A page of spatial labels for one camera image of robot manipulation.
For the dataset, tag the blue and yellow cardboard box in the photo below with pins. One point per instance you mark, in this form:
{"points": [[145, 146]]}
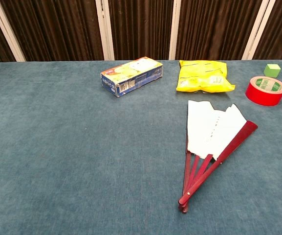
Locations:
{"points": [[131, 76]]}

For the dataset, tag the yellow snack bag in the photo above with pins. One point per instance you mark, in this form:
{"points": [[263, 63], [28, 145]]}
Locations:
{"points": [[201, 76]]}

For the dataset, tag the green cube block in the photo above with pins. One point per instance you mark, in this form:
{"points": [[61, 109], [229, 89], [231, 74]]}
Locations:
{"points": [[271, 71]]}

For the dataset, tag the red adhesive tape roll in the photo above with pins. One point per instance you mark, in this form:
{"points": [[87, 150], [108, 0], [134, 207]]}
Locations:
{"points": [[263, 98]]}

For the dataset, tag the red ribbed paper folding fan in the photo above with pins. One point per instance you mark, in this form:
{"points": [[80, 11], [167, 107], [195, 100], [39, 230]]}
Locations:
{"points": [[209, 127]]}

